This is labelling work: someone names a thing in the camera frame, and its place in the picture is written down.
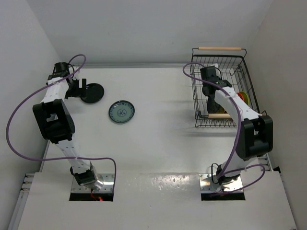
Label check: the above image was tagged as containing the glossy black plate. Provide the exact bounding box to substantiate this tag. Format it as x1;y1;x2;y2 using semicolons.
207;95;224;114
80;83;105;104

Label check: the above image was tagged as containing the lime green plate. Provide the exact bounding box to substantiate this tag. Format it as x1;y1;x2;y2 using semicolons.
240;91;250;105

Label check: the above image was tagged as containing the black wire dish rack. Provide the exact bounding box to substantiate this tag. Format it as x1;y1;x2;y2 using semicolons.
188;48;260;127

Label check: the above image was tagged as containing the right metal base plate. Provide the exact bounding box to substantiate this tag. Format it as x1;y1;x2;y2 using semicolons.
199;173;244;194

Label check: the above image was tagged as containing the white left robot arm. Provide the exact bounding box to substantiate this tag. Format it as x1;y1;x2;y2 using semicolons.
33;62;97;191

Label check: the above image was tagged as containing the metal base plate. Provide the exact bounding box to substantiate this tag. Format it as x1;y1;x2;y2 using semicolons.
199;173;244;194
71;173;114;194

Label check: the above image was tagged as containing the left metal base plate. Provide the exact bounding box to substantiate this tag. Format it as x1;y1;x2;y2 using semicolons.
71;173;114;194

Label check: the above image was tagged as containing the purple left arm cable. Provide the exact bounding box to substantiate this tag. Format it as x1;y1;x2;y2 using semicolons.
6;54;117;192

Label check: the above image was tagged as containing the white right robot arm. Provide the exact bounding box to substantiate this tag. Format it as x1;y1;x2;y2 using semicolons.
200;66;273;185

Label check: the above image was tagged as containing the orange plate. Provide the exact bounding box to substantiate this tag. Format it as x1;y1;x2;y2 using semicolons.
237;92;245;101

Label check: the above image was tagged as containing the blue floral plate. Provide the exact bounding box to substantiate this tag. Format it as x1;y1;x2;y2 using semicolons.
108;100;135;124

